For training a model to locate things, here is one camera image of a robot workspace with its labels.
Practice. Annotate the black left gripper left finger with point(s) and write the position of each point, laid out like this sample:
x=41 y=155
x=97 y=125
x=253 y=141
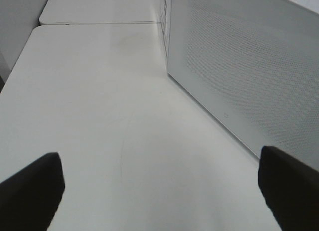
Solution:
x=30 y=198

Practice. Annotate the white microwave door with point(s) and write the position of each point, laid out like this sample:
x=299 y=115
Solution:
x=254 y=65

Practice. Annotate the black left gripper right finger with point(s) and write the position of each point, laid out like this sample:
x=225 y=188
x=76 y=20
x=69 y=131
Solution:
x=290 y=189

